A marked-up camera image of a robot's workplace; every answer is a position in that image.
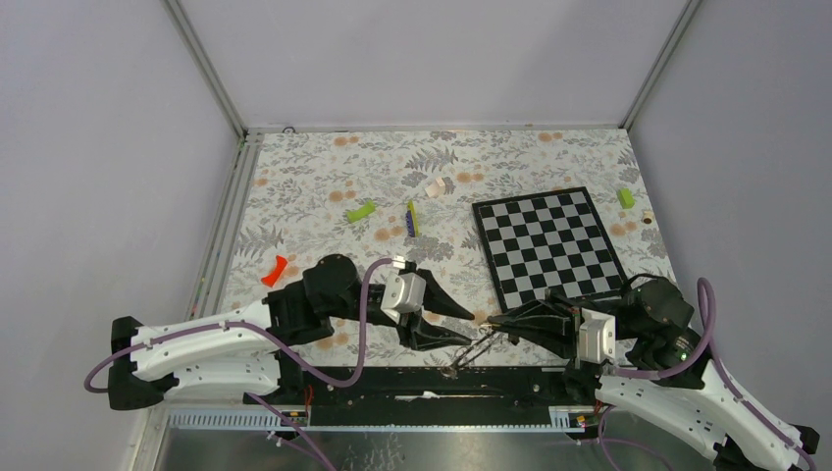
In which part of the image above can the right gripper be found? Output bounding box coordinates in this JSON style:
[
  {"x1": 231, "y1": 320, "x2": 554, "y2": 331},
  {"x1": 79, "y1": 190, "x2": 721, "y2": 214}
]
[{"x1": 486, "y1": 286, "x2": 616, "y2": 364}]

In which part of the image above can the large silver keyring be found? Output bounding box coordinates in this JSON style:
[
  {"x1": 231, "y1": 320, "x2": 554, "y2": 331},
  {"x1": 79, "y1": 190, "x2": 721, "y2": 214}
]
[{"x1": 440, "y1": 329, "x2": 504, "y2": 379}]

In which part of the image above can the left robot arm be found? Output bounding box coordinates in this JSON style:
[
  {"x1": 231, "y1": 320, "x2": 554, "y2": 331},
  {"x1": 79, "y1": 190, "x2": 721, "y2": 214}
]
[{"x1": 84, "y1": 254, "x2": 474, "y2": 411}]

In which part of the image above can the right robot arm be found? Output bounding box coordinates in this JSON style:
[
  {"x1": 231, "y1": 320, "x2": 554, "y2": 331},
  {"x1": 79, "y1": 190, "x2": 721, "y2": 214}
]
[{"x1": 488, "y1": 274, "x2": 819, "y2": 470}]

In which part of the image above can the black white chessboard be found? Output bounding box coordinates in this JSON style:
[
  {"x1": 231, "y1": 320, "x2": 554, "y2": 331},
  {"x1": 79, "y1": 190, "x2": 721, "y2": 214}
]
[{"x1": 472, "y1": 186, "x2": 625, "y2": 312}]

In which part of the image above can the green curved block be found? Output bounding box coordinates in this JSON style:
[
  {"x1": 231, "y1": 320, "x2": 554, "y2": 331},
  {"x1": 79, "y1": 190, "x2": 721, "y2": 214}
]
[{"x1": 345, "y1": 200, "x2": 376, "y2": 224}]

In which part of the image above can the cream toy block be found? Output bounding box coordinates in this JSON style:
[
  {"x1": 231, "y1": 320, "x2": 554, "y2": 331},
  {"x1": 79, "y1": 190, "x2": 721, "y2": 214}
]
[{"x1": 425, "y1": 178, "x2": 447, "y2": 198}]

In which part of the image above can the floral table mat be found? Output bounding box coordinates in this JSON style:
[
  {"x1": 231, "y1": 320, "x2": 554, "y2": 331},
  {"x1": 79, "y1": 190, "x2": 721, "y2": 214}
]
[{"x1": 218, "y1": 129, "x2": 673, "y2": 367}]

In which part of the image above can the small green block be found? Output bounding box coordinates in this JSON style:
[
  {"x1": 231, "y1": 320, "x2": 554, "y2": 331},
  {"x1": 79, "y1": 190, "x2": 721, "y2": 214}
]
[{"x1": 616, "y1": 187, "x2": 635, "y2": 209}]

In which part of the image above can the red curved block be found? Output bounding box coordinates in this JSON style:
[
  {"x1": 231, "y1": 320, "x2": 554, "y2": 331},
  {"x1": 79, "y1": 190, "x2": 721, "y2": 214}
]
[{"x1": 261, "y1": 255, "x2": 288, "y2": 288}]

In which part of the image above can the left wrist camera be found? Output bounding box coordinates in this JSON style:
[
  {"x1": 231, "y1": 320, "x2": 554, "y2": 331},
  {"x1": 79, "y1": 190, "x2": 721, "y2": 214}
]
[{"x1": 381, "y1": 256, "x2": 426, "y2": 322}]

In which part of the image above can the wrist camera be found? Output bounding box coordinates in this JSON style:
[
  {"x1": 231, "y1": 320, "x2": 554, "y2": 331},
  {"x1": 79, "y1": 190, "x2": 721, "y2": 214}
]
[
  {"x1": 577, "y1": 308, "x2": 616, "y2": 365},
  {"x1": 381, "y1": 256, "x2": 426, "y2": 322}
]

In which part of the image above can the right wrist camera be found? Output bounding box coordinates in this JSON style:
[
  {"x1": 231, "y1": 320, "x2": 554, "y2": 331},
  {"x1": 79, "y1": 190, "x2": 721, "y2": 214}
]
[{"x1": 577, "y1": 308, "x2": 616, "y2": 365}]

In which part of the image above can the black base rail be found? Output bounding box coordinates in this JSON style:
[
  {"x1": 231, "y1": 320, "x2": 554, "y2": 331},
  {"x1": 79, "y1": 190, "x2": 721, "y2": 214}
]
[{"x1": 262, "y1": 366, "x2": 600, "y2": 427}]

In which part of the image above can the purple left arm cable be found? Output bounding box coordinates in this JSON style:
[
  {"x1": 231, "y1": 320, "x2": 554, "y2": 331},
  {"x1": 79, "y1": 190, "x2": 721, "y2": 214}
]
[{"x1": 83, "y1": 257, "x2": 397, "y2": 471}]

